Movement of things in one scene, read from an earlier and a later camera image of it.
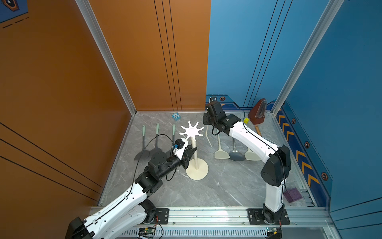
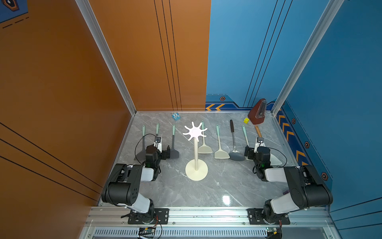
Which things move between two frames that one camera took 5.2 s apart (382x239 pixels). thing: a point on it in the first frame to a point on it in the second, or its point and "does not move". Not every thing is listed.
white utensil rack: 198,168 does not move
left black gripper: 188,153 to 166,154
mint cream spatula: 206,134 to 203,149
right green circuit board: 271,230 does not move
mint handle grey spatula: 144,153 does not move
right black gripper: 205,116 to 250,151
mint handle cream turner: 221,154 does not move
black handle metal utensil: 235,155 does not move
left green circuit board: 148,230 does not move
